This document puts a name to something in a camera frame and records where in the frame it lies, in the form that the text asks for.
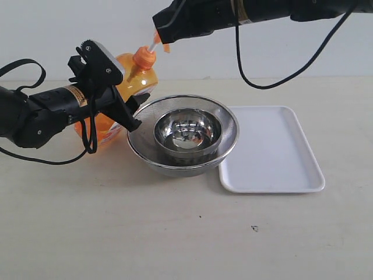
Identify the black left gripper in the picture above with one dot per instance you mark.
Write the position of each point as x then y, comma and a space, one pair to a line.
96, 72

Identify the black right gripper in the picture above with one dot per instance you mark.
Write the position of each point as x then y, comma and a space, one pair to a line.
189, 19

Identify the orange dish soap pump bottle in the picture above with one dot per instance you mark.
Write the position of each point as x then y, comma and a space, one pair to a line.
139, 78

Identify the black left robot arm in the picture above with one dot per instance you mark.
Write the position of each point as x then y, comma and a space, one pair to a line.
31, 121

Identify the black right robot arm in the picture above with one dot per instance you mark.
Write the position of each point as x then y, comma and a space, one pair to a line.
297, 10

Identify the small stainless steel bowl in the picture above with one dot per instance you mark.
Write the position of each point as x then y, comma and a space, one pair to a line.
188, 133

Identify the large steel strainer basin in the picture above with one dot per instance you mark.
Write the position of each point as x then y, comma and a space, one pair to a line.
142, 142

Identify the white plastic tray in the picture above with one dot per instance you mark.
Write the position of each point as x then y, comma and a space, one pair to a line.
272, 154

